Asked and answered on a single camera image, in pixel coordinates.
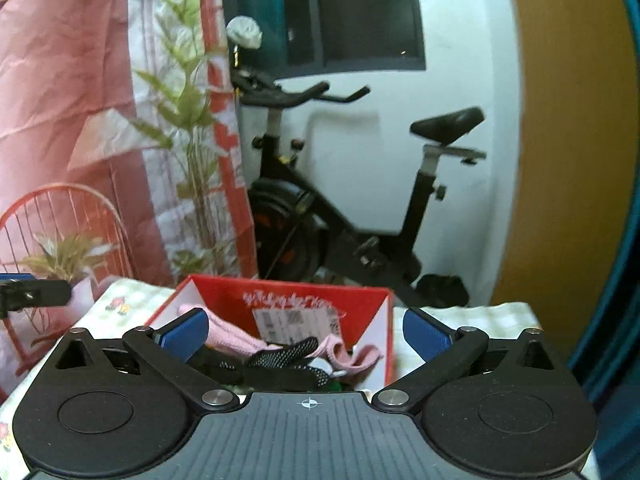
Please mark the black bag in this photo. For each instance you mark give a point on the black bag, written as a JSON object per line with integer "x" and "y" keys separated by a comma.
{"x": 442, "y": 290}

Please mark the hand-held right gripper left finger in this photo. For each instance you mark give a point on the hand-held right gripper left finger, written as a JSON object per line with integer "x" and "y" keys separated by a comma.
{"x": 184, "y": 334}

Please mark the dark framed window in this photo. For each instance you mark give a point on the dark framed window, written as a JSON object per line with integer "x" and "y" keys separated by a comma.
{"x": 350, "y": 10}

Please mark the red cardboard box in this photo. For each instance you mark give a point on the red cardboard box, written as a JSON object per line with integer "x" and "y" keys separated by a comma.
{"x": 225, "y": 295}

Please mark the black exercise bike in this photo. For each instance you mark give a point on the black exercise bike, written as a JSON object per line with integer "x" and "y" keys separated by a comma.
{"x": 280, "y": 210}

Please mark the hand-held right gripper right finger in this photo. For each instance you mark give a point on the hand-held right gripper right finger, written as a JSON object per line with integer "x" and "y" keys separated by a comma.
{"x": 425, "y": 334}

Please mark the red plant printed backdrop cloth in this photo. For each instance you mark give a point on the red plant printed backdrop cloth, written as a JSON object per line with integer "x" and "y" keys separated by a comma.
{"x": 75, "y": 110}

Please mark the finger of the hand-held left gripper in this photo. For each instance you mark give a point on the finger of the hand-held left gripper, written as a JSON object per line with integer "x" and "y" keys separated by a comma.
{"x": 15, "y": 277}
{"x": 35, "y": 294}

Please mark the wooden door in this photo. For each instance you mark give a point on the wooden door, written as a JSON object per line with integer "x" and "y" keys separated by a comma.
{"x": 565, "y": 135}

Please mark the checked bunny tablecloth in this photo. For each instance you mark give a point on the checked bunny tablecloth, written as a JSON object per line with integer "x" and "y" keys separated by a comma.
{"x": 475, "y": 320}

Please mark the pink knitted cloth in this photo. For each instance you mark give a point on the pink knitted cloth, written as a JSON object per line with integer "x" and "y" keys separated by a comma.
{"x": 230, "y": 337}

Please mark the white cloth bundle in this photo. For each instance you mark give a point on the white cloth bundle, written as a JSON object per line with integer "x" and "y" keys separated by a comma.
{"x": 245, "y": 32}

